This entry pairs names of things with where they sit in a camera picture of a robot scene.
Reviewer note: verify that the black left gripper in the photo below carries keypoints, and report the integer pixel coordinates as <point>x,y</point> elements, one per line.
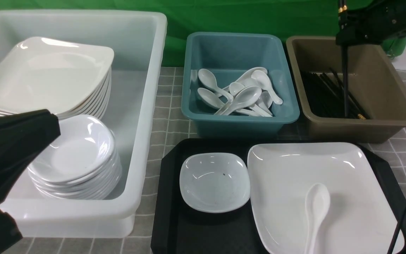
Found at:
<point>22,138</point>

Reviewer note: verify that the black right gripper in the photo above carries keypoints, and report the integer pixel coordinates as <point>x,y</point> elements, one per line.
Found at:
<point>379,21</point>

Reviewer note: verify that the black chopstick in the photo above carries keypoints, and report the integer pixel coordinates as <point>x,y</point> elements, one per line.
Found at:
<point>344,55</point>

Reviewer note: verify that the white ceramic soup spoon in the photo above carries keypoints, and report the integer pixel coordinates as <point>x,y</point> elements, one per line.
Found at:
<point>317,205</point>

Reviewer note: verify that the white square rice plate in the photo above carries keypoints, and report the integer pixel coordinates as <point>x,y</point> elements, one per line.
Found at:
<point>359,221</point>

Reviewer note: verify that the small white square bowl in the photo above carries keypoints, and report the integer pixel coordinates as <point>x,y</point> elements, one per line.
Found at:
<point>214,182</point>

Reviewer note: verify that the brown plastic bin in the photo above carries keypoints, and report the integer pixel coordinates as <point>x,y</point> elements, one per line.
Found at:
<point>372,79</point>

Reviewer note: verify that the stack of white small bowls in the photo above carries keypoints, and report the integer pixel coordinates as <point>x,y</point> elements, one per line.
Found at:
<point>82,163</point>

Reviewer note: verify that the green backdrop cloth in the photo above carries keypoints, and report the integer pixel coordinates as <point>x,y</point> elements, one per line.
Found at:
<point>281,18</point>

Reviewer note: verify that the bundle of black chopsticks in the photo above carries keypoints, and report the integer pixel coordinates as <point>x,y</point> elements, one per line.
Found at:
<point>326,96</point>

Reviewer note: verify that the stack of cream square plates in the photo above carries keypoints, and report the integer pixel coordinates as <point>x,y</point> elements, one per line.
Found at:
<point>66,78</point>

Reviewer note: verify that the grey checked tablecloth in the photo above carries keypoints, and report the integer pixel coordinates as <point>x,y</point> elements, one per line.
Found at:
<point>170,127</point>

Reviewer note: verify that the pile of white soup spoons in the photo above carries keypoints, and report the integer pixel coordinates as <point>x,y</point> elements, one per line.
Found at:
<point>252,94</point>

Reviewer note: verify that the teal plastic bin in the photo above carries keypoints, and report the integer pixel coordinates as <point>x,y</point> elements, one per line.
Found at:
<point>228,56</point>

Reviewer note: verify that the large white plastic tub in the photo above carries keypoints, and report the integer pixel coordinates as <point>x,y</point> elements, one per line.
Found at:
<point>138,40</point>

